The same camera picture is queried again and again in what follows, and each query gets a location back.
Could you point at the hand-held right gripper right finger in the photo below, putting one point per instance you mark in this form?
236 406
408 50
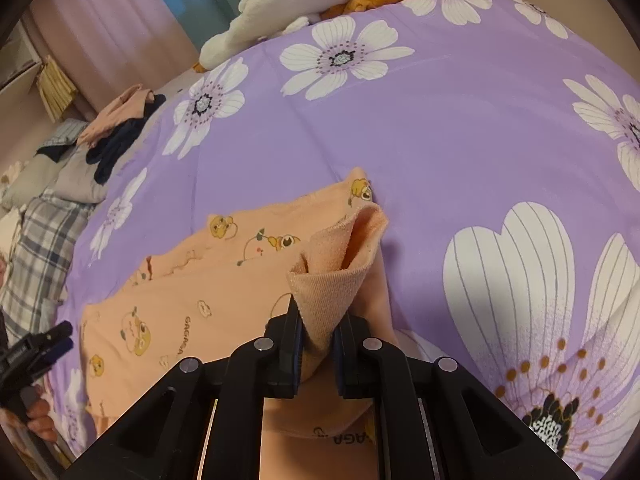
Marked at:
341 355

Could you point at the blue curtain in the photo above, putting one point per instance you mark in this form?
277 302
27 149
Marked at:
200 0

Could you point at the grey plaid quilt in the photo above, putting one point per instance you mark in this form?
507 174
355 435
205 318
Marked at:
40 240

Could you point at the grey checked folded clothes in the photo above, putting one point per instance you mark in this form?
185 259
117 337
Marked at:
65 132

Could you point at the purple floral blanket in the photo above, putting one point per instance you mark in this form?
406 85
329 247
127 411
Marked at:
425 125

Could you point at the white goose plush toy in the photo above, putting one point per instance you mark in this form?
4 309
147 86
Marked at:
280 5

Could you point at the yellow pleated cloth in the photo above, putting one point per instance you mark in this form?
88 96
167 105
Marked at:
55 90

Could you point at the person's left hand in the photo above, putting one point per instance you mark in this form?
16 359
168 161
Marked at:
40 417

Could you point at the pink curtain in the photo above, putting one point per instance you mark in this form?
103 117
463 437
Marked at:
110 25

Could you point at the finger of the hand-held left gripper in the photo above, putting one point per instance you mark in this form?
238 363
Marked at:
57 331
62 347

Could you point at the orange printed baby garment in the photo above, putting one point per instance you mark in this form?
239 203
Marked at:
200 280

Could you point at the dark navy folded clothes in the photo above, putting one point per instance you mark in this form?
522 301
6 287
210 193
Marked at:
112 152

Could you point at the pink folded clothes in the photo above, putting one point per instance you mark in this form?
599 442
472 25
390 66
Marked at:
115 115

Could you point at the white cabinet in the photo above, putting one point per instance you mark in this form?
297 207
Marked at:
17 60

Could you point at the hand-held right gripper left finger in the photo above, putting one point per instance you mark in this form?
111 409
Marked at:
298 332

